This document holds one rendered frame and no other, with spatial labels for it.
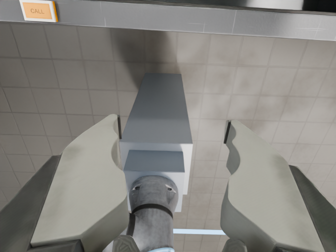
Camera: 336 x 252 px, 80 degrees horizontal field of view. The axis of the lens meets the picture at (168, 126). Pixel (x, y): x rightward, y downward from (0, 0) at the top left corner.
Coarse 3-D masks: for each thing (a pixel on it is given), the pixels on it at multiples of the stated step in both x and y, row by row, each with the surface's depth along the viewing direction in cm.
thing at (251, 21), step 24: (0, 0) 33; (48, 0) 33; (72, 0) 33; (96, 0) 33; (120, 0) 33; (144, 0) 33; (72, 24) 35; (96, 24) 35; (120, 24) 35; (144, 24) 35; (168, 24) 35; (192, 24) 35; (216, 24) 34; (240, 24) 34; (264, 24) 34; (288, 24) 34; (312, 24) 34
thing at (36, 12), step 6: (24, 6) 32; (30, 6) 32; (36, 6) 32; (42, 6) 32; (48, 6) 32; (54, 6) 33; (30, 12) 33; (36, 12) 33; (42, 12) 33; (48, 12) 33; (54, 12) 33; (42, 18) 33; (48, 18) 33
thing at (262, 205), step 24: (240, 144) 10; (264, 144) 10; (240, 168) 8; (264, 168) 8; (288, 168) 8; (240, 192) 7; (264, 192) 7; (288, 192) 7; (240, 216) 7; (264, 216) 6; (288, 216) 6; (264, 240) 6; (288, 240) 6; (312, 240) 6
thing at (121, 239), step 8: (120, 240) 6; (128, 240) 6; (232, 240) 6; (240, 240) 6; (112, 248) 5; (120, 248) 5; (128, 248) 5; (136, 248) 5; (224, 248) 5; (232, 248) 5; (240, 248) 5
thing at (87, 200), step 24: (72, 144) 9; (96, 144) 9; (72, 168) 8; (96, 168) 8; (48, 192) 7; (72, 192) 7; (96, 192) 7; (120, 192) 7; (48, 216) 6; (72, 216) 6; (96, 216) 6; (120, 216) 7; (48, 240) 6; (72, 240) 6; (96, 240) 6
